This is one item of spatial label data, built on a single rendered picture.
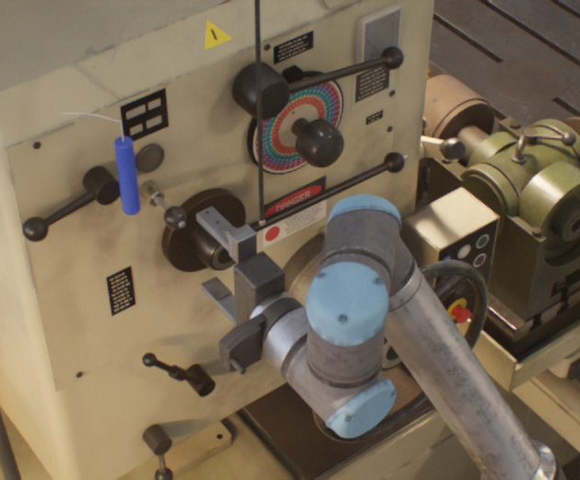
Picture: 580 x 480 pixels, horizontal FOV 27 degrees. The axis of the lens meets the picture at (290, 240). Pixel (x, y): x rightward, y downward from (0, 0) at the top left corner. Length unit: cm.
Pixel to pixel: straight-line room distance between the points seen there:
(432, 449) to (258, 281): 154
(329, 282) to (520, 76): 188
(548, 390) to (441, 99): 72
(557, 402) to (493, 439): 113
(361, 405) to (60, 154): 54
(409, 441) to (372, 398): 147
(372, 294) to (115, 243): 55
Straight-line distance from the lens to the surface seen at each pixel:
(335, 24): 185
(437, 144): 219
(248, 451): 281
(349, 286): 139
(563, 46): 334
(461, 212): 226
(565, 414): 283
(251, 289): 155
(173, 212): 172
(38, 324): 186
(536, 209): 243
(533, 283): 249
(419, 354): 159
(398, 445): 290
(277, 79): 174
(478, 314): 215
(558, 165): 248
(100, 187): 168
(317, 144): 182
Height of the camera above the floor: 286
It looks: 44 degrees down
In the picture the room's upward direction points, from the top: straight up
